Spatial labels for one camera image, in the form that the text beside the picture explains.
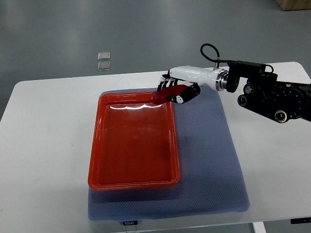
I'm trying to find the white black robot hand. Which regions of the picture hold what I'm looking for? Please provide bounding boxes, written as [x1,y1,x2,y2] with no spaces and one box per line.
[157,66,228,104]

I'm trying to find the red pepper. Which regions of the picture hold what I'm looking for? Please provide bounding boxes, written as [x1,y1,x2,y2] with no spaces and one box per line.
[152,84,188,104]

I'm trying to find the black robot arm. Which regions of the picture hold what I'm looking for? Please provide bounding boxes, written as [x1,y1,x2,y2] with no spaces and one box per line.
[200,51,311,123]

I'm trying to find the red plastic tray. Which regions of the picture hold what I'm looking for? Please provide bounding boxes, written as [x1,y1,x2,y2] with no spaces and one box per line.
[88,92,181,191]

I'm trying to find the upper metal floor plate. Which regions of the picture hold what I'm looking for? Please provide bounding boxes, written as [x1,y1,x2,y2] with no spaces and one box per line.
[98,52,110,61]

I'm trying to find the blue grey mesh mat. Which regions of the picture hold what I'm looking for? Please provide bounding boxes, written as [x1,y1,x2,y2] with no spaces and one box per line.
[88,86,250,221]

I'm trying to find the wooden box corner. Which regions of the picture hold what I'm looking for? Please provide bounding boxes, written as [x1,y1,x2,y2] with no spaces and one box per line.
[276,0,311,11]

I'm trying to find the black table label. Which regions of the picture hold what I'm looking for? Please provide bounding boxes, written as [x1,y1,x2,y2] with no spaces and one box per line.
[122,220,138,226]

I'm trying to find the white table leg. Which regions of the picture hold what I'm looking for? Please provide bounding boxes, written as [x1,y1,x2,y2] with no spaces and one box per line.
[252,222,267,233]

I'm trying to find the black table control panel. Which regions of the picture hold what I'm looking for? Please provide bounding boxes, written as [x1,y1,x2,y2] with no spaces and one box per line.
[290,217,311,224]

